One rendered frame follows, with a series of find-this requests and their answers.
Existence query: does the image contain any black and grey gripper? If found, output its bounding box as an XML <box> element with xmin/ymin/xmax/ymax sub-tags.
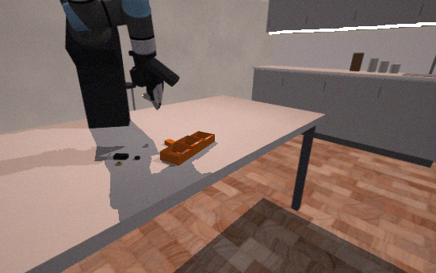
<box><xmin>128</xmin><ymin>50</ymin><xmax>164</xmax><ymax>110</ymax></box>

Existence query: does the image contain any orange rack of bins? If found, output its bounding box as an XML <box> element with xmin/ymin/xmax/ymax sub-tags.
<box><xmin>159</xmin><ymin>131</ymin><xmax>215</xmax><ymax>165</ymax></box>

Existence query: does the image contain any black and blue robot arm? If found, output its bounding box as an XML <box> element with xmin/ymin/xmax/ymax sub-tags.
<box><xmin>60</xmin><ymin>0</ymin><xmax>180</xmax><ymax>87</ymax></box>

